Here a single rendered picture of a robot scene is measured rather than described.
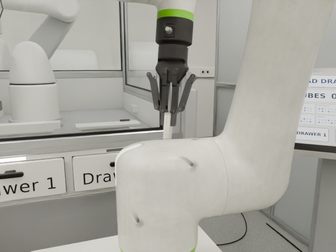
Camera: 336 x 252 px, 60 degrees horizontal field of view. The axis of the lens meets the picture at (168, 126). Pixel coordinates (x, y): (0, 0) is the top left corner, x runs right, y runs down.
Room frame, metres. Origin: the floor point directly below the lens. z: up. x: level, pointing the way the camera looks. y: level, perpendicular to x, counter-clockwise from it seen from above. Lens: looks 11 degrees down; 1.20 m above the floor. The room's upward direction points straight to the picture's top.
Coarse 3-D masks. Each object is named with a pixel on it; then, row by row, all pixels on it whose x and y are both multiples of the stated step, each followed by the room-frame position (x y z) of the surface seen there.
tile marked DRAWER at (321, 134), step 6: (300, 126) 0.88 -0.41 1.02; (306, 126) 0.87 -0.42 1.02; (300, 132) 0.86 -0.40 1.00; (306, 132) 0.86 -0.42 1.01; (312, 132) 0.85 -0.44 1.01; (318, 132) 0.85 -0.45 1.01; (324, 132) 0.84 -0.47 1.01; (300, 138) 0.85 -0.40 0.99; (306, 138) 0.85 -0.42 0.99; (312, 138) 0.84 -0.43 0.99; (318, 138) 0.84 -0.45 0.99; (324, 138) 0.83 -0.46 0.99
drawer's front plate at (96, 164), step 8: (72, 160) 0.85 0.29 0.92; (80, 160) 0.86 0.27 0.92; (88, 160) 0.86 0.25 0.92; (96, 160) 0.87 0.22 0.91; (104, 160) 0.88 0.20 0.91; (112, 160) 0.89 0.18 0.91; (80, 168) 0.86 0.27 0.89; (88, 168) 0.86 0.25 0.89; (96, 168) 0.87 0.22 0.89; (104, 168) 0.88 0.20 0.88; (112, 168) 0.89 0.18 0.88; (80, 176) 0.86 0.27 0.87; (88, 176) 0.86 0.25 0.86; (104, 176) 0.88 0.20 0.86; (112, 176) 0.89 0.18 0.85; (80, 184) 0.86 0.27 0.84; (88, 184) 0.86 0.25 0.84; (96, 184) 0.87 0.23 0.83; (104, 184) 0.88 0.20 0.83; (112, 184) 0.89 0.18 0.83
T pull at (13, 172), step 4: (4, 172) 0.77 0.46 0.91; (8, 172) 0.77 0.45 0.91; (12, 172) 0.77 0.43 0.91; (16, 172) 0.77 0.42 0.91; (20, 172) 0.77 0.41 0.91; (0, 176) 0.75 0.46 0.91; (4, 176) 0.76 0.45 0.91; (8, 176) 0.76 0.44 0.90; (12, 176) 0.76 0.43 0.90; (16, 176) 0.77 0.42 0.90; (20, 176) 0.77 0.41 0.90
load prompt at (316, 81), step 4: (312, 76) 0.98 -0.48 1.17; (316, 76) 0.98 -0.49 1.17; (320, 76) 0.97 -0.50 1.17; (324, 76) 0.97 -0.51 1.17; (328, 76) 0.96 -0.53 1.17; (332, 76) 0.96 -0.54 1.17; (312, 80) 0.97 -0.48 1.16; (316, 80) 0.97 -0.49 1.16; (320, 80) 0.96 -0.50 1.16; (324, 80) 0.96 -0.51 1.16; (328, 80) 0.95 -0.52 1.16; (332, 80) 0.95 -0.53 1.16; (308, 84) 0.97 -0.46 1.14; (312, 84) 0.96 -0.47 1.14; (316, 84) 0.96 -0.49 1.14; (320, 84) 0.95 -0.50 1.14; (324, 84) 0.95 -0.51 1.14; (328, 84) 0.94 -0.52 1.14; (332, 84) 0.94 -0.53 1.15
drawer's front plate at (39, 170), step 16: (32, 160) 0.83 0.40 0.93; (48, 160) 0.83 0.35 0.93; (32, 176) 0.81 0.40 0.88; (48, 176) 0.83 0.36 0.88; (64, 176) 0.84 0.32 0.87; (0, 192) 0.78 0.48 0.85; (16, 192) 0.80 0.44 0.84; (32, 192) 0.81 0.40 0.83; (48, 192) 0.82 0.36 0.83; (64, 192) 0.84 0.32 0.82
